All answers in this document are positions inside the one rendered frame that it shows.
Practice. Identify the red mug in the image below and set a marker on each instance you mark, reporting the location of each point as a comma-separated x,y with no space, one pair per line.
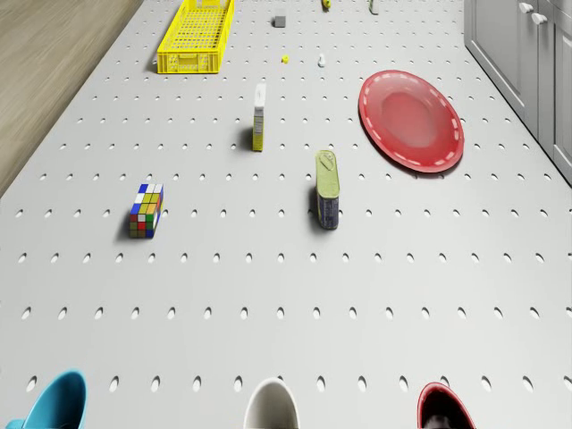
447,402

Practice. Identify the flat-sided can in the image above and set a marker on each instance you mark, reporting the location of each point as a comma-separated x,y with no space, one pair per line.
328,187

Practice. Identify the yellow white box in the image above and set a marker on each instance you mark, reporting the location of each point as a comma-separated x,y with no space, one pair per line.
258,125

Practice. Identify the puzzle cube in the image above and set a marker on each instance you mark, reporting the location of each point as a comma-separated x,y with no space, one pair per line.
145,214

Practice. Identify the red plate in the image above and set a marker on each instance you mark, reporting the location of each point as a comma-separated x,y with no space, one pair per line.
411,123

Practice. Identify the bolt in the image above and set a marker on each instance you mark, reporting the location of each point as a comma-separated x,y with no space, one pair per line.
321,61

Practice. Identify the yellow mug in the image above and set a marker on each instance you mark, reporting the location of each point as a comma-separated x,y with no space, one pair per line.
271,406

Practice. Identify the grey cube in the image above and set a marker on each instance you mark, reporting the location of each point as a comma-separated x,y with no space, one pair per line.
280,21

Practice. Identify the yellow basket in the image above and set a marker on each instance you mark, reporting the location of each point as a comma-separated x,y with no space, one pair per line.
166,61

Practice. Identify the banana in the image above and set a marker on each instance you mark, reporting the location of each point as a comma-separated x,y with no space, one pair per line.
326,4

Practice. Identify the white cabinet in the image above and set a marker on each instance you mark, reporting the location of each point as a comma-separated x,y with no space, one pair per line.
500,40

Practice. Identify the blue mug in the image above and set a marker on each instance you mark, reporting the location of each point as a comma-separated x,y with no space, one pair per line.
58,402

